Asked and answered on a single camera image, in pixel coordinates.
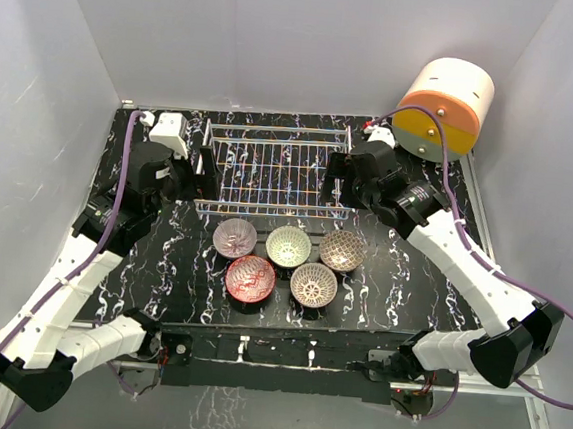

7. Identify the purple striped bowl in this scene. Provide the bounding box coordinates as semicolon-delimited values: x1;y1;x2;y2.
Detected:
212;218;258;260

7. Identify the brown scale patterned bowl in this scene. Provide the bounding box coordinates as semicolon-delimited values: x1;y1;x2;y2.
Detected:
319;229;366;273

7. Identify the brown spoke patterned bowl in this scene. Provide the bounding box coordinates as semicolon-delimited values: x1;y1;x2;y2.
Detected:
290;262;338;309

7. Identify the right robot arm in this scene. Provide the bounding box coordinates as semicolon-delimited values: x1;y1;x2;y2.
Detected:
320;140;564;388

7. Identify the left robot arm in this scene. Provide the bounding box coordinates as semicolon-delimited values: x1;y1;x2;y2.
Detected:
0;142;221;412

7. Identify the green patterned bowl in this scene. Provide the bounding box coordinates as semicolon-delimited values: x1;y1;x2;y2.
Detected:
265;225;312;269

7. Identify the red patterned bowl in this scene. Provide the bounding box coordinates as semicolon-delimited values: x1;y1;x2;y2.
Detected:
224;254;276;304

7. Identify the round drawer cabinet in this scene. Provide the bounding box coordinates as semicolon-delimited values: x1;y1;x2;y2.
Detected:
392;57;495;163

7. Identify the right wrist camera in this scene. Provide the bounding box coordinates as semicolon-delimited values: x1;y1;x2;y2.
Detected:
362;123;396;149

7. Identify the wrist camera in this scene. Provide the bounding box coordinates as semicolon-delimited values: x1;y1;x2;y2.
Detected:
362;123;396;149
149;112;189;159

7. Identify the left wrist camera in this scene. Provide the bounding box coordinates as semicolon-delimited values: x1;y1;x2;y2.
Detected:
149;112;189;159

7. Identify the white wire dish rack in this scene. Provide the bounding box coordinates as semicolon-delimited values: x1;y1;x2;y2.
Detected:
195;121;352;221

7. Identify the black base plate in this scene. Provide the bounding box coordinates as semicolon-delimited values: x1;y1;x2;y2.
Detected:
153;313;457;413

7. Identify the aluminium frame rail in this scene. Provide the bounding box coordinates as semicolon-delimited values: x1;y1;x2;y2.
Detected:
0;114;573;429

